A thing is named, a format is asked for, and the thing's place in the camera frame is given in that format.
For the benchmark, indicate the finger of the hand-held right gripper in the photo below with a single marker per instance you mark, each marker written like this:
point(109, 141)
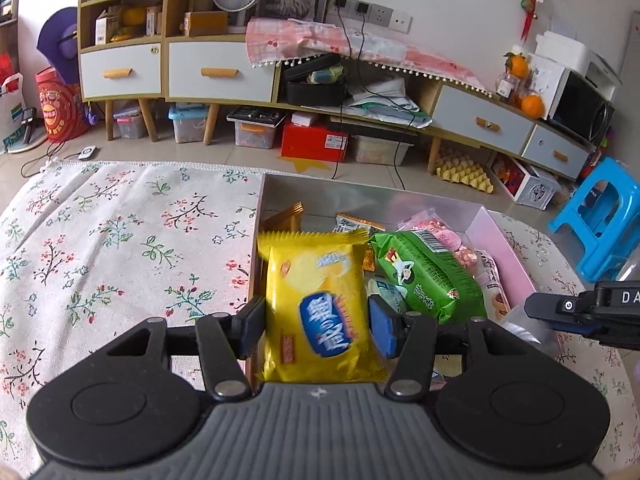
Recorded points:
point(539, 305)
point(580, 327)

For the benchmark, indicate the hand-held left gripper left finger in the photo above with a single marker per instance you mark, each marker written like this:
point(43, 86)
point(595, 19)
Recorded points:
point(250, 327)

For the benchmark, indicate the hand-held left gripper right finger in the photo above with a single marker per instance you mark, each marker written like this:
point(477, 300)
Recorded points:
point(384, 327)

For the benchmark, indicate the pink cardboard box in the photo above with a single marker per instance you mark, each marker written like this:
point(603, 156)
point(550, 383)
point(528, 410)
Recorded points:
point(505, 260)

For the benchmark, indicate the green snack packet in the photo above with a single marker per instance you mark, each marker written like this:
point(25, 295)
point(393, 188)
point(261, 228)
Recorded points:
point(430, 275)

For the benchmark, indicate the yellow snack packet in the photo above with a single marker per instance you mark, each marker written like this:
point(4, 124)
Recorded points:
point(320, 280)

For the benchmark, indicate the clear bag of pink candies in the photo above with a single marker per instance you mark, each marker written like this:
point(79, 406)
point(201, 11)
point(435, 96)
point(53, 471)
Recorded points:
point(440, 230)

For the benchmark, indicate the gold snack packet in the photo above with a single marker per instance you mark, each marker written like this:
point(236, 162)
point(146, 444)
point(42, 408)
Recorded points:
point(287, 220)

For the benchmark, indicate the white snack bar packet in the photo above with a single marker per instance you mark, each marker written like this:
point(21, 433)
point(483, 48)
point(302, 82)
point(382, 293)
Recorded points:
point(492, 285)

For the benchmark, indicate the blue plastic stool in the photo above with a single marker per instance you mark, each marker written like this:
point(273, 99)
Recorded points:
point(600, 210)

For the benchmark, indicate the white plastic crate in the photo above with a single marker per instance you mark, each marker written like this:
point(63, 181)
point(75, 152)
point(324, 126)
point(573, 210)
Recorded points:
point(530, 182)

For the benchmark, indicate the floral tablecloth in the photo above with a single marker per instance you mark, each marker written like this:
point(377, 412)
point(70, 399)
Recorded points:
point(125, 260)

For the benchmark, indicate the yellow egg tray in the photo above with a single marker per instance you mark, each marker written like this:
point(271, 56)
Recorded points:
point(465, 172)

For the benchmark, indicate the red cardboard box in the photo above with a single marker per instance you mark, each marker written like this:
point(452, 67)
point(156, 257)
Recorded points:
point(312, 142)

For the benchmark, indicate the black lid storage bin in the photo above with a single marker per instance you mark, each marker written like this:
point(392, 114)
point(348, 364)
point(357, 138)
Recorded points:
point(255, 130)

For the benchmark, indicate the orange fruit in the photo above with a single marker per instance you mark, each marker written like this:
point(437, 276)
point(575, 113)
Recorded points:
point(516, 65)
point(532, 106)

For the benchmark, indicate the low wooden cabinet grey drawers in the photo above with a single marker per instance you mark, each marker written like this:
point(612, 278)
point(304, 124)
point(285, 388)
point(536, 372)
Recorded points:
point(480, 115)

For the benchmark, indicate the black microwave oven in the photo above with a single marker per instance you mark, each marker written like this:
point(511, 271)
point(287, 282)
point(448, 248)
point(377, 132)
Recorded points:
point(580, 107)

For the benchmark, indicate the blue lid storage bin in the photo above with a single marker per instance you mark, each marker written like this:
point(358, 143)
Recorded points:
point(187, 125)

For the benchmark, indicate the pile of folded cloths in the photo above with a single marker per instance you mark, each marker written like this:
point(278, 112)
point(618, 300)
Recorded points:
point(380, 102)

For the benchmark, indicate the small clear storage bin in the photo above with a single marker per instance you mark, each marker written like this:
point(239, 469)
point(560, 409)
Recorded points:
point(131, 125)

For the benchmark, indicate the small white device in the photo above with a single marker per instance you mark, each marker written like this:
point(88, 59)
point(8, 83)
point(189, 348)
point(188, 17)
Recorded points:
point(86, 152)

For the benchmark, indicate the black case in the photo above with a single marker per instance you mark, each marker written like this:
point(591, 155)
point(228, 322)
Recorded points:
point(315, 92)

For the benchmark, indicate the wooden shelf cabinet white drawer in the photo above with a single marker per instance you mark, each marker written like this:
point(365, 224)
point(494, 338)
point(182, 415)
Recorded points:
point(120, 72)
point(220, 72)

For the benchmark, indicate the red printed bag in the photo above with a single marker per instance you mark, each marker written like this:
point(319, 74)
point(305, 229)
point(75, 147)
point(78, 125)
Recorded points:
point(60, 110)

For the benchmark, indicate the pink checked cloth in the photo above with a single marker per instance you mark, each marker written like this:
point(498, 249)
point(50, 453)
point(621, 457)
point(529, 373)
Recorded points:
point(310, 40)

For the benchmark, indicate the red hanging ornament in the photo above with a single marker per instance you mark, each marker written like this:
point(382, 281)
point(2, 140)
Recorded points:
point(532, 0)

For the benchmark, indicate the brown cardboard box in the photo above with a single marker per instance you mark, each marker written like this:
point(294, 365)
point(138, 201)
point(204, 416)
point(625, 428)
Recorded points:
point(205, 23)

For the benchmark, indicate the white shopping bag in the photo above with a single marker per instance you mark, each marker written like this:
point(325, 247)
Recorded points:
point(12, 115)

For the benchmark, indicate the purple hat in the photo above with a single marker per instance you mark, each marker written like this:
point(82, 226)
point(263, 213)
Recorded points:
point(57, 40)

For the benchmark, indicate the white wall socket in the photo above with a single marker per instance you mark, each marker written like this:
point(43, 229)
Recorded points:
point(362, 9)
point(402, 21)
point(382, 15)
point(341, 4)

